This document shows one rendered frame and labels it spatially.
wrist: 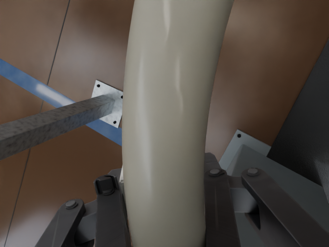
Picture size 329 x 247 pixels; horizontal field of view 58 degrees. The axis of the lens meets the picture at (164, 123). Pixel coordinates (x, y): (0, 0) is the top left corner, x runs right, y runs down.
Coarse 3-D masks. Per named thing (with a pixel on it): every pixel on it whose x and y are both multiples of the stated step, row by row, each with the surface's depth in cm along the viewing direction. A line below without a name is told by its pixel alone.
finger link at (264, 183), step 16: (256, 176) 14; (256, 192) 13; (272, 192) 13; (272, 208) 12; (288, 208) 12; (256, 224) 14; (272, 224) 12; (288, 224) 11; (304, 224) 11; (272, 240) 12; (288, 240) 11; (304, 240) 10; (320, 240) 10
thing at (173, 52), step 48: (144, 0) 8; (192, 0) 8; (144, 48) 9; (192, 48) 8; (144, 96) 9; (192, 96) 9; (144, 144) 9; (192, 144) 9; (144, 192) 10; (192, 192) 10; (144, 240) 10; (192, 240) 11
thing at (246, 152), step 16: (240, 144) 139; (256, 144) 136; (224, 160) 144; (240, 160) 120; (256, 160) 127; (272, 160) 135; (272, 176) 119; (288, 176) 126; (288, 192) 112; (304, 192) 118; (320, 192) 124; (304, 208) 105; (320, 208) 110; (240, 224) 81; (320, 224) 99; (240, 240) 75; (256, 240) 78
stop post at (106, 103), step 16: (96, 80) 157; (96, 96) 160; (112, 96) 156; (48, 112) 119; (64, 112) 124; (80, 112) 129; (96, 112) 143; (112, 112) 159; (0, 128) 97; (16, 128) 100; (32, 128) 104; (48, 128) 112; (64, 128) 122; (0, 144) 92; (16, 144) 99; (32, 144) 107
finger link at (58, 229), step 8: (72, 200) 15; (80, 200) 15; (64, 208) 15; (72, 208) 15; (80, 208) 14; (56, 216) 14; (64, 216) 14; (72, 216) 14; (80, 216) 14; (48, 224) 14; (56, 224) 13; (64, 224) 13; (72, 224) 13; (48, 232) 13; (56, 232) 13; (64, 232) 13; (72, 232) 13; (40, 240) 13; (48, 240) 12; (56, 240) 12; (64, 240) 12; (72, 240) 13
